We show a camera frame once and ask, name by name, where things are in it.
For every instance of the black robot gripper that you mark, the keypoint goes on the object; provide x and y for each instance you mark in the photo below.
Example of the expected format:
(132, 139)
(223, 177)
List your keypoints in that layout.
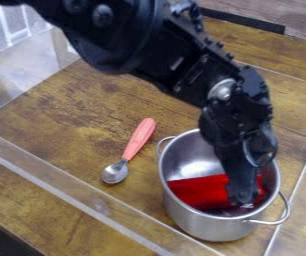
(235, 124)

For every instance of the red rectangular block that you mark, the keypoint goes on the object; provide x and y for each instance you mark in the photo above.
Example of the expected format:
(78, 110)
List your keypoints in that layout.
(203, 193)

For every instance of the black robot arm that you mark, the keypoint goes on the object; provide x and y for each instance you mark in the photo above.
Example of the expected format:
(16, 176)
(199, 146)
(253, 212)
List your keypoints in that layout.
(153, 39)

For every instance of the silver metal pot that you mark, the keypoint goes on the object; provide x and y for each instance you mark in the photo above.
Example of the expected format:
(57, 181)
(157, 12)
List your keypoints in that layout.
(187, 157)

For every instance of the clear acrylic front barrier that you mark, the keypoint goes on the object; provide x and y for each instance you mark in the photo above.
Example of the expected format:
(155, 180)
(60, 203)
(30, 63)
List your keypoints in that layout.
(155, 235)

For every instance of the spoon with pink handle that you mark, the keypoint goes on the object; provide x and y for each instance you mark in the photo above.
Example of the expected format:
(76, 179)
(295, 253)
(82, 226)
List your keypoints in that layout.
(116, 172)

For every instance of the black strip on wall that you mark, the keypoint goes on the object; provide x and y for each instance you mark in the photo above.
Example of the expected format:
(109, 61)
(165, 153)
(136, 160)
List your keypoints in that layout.
(245, 21)

